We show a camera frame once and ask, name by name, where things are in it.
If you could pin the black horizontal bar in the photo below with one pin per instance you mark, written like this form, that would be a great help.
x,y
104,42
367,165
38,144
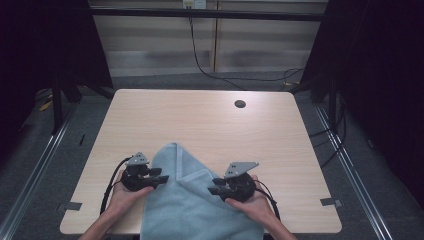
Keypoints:
x,y
206,14

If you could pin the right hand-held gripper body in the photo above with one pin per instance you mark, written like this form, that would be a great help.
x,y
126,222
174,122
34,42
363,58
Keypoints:
x,y
241,188

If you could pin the person's left hand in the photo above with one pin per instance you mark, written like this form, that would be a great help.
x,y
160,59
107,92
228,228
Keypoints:
x,y
125,200

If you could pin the white wall outlet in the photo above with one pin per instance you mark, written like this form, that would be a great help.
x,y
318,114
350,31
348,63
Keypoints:
x,y
195,4

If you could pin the light blue-grey towel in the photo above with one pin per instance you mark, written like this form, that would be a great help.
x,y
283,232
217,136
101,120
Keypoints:
x,y
186,213

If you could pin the small black floor piece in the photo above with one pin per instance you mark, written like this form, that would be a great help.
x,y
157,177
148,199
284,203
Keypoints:
x,y
82,140

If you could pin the metal floor rail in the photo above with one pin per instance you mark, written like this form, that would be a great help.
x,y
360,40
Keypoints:
x,y
353,173
36,170

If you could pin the yellow floor marker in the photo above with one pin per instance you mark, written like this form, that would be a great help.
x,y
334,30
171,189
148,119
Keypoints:
x,y
45,106

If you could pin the black stand leg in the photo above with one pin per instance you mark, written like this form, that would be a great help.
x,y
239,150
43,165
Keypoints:
x,y
57,110

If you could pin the grey tape strip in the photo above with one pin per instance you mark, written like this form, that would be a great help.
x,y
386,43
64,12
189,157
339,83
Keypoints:
x,y
73,206
331,202

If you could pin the dark round table grommet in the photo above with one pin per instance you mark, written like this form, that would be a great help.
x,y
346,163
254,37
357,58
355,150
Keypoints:
x,y
240,103

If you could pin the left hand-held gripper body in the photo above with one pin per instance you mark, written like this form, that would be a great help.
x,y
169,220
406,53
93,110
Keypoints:
x,y
135,178

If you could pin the black curtain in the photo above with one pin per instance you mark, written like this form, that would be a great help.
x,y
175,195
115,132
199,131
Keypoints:
x,y
383,83
43,43

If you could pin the person's right hand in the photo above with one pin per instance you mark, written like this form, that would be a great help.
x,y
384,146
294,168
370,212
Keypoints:
x,y
258,208

